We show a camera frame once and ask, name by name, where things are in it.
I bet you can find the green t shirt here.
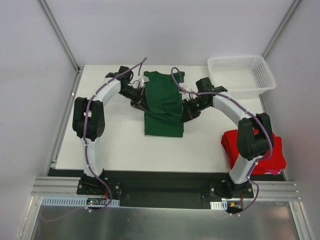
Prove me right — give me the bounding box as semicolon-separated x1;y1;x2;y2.
143;71;184;138

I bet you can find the white plastic basket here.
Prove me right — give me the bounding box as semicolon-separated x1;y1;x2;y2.
207;55;276;100

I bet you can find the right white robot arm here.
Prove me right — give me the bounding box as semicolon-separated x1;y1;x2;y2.
181;77;274;199

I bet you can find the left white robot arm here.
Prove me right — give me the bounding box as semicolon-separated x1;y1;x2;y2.
72;66;150;195

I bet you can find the red folded t shirt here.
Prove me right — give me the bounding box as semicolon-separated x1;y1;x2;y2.
221;129;287;175

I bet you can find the pink folded t shirt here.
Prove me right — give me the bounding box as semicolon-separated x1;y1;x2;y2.
265;169;281;175

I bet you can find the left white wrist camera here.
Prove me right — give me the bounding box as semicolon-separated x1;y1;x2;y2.
141;76;150;85

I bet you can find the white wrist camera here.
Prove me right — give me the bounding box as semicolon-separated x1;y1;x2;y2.
141;76;150;85
178;82;193;94

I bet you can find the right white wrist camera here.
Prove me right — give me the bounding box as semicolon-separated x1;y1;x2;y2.
178;82;193;94

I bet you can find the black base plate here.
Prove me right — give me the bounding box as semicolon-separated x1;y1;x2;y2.
76;170;254;209

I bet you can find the right white cable duct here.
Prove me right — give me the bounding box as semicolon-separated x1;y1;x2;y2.
210;200;228;211

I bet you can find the white cable duct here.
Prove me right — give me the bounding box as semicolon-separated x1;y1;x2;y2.
41;196;120;208
210;200;228;211

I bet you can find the aluminium frame rail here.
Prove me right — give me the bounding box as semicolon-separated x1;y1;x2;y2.
31;176;302;202

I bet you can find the left white cable duct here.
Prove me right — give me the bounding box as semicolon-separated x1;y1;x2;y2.
41;196;120;208

